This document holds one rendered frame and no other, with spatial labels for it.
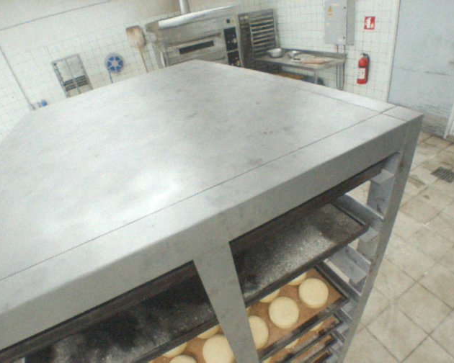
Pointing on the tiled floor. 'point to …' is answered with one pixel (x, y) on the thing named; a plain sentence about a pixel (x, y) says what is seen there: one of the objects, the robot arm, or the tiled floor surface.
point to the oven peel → (136, 39)
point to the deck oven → (197, 37)
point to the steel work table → (305, 64)
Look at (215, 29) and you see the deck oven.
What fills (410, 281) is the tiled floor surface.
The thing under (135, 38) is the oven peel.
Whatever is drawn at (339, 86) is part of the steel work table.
